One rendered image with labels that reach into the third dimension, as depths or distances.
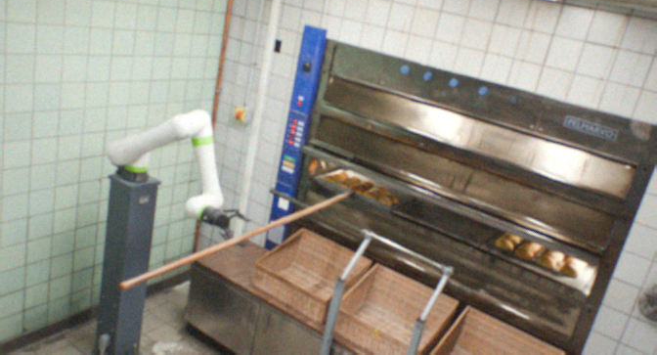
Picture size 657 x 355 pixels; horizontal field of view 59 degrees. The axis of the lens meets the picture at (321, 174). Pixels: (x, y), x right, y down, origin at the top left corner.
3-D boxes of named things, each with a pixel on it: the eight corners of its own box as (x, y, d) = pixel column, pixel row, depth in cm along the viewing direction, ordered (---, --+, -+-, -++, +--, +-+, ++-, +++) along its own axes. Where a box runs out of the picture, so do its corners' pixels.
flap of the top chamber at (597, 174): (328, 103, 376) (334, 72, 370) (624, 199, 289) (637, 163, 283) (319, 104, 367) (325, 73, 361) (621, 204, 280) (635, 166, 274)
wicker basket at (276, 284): (295, 262, 403) (303, 226, 394) (364, 298, 374) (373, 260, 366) (248, 284, 363) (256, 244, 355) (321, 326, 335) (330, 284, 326)
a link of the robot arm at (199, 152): (187, 147, 306) (201, 147, 299) (202, 142, 315) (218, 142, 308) (199, 212, 313) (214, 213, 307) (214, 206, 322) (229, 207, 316)
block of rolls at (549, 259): (520, 223, 388) (523, 215, 387) (595, 251, 365) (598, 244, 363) (492, 246, 339) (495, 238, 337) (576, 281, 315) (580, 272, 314)
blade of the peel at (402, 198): (389, 210, 362) (390, 206, 361) (318, 181, 388) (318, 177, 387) (414, 198, 391) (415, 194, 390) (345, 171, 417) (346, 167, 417)
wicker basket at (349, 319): (367, 300, 373) (376, 261, 364) (448, 341, 346) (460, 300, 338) (326, 329, 333) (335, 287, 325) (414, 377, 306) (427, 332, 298)
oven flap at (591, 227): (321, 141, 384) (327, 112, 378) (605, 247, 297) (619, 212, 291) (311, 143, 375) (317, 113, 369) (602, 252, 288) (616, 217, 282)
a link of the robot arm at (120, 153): (97, 148, 300) (180, 112, 280) (116, 142, 315) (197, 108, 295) (108, 171, 301) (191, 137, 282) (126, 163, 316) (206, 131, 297)
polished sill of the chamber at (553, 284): (311, 183, 394) (312, 177, 392) (587, 299, 306) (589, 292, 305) (306, 184, 389) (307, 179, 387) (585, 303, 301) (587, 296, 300)
